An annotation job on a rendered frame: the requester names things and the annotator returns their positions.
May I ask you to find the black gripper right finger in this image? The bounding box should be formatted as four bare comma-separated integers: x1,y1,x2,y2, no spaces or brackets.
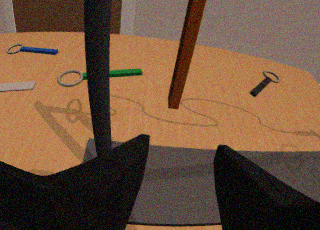
213,145,320,230

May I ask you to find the grey loop with black handle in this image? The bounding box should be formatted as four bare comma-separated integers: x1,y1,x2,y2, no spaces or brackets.
251,70,280,97

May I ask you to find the blue handled grey loop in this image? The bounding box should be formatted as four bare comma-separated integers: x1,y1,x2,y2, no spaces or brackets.
7,43,57,55

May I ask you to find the green rod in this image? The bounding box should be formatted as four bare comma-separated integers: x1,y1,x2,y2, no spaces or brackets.
57,69,143,87

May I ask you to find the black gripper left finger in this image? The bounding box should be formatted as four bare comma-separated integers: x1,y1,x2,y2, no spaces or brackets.
0,134,151,230

